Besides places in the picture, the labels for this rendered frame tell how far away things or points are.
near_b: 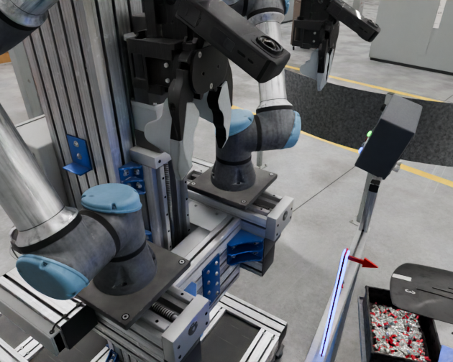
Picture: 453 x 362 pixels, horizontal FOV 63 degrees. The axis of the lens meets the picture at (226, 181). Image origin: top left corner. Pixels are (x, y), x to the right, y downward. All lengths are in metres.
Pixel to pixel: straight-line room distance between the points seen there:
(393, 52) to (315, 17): 6.34
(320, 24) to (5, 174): 0.65
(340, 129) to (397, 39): 4.62
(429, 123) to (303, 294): 1.26
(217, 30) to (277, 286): 2.02
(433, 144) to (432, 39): 4.49
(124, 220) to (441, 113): 2.07
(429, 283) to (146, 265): 0.58
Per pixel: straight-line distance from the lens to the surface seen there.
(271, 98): 1.17
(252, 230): 1.23
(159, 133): 0.42
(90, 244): 0.73
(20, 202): 0.70
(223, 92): 0.45
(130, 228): 0.80
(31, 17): 0.73
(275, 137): 1.14
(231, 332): 1.83
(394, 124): 1.25
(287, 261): 2.45
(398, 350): 1.12
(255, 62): 0.35
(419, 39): 7.01
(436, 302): 0.76
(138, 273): 0.87
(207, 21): 0.37
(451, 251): 2.90
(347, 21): 0.84
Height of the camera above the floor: 1.70
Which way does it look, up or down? 32 degrees down
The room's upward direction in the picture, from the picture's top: straight up
